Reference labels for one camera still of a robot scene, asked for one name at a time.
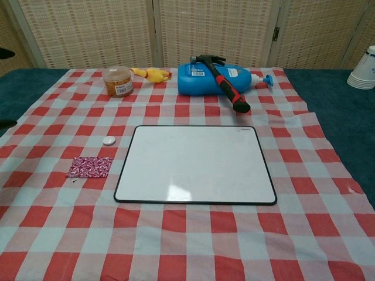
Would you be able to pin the yellow rubber chicken toy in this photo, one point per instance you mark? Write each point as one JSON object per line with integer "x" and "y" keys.
{"x": 152, "y": 74}

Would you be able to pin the blue detergent pump bottle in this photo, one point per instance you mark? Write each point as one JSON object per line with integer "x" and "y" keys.
{"x": 193, "y": 85}

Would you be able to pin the dark metal screen hinge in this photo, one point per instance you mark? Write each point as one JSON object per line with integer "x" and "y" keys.
{"x": 275, "y": 34}

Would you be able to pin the woven folding screen panel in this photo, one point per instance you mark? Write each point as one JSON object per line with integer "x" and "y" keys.
{"x": 11, "y": 32}
{"x": 93, "y": 32}
{"x": 316, "y": 32}
{"x": 216, "y": 29}
{"x": 364, "y": 26}

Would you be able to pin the red white checkered tablecloth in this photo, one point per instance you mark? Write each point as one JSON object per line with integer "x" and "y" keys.
{"x": 205, "y": 234}

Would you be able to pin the white plastic cup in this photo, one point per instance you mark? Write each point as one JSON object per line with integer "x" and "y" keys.
{"x": 364, "y": 73}

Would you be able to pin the white board black frame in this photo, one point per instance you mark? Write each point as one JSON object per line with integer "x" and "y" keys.
{"x": 193, "y": 164}

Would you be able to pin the pink patterned small object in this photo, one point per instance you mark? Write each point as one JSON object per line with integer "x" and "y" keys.
{"x": 89, "y": 167}

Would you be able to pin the small white round cap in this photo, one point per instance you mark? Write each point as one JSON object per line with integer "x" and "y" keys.
{"x": 109, "y": 140}

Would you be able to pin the clear jar brown contents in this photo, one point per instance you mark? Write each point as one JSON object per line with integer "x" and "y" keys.
{"x": 117, "y": 85}

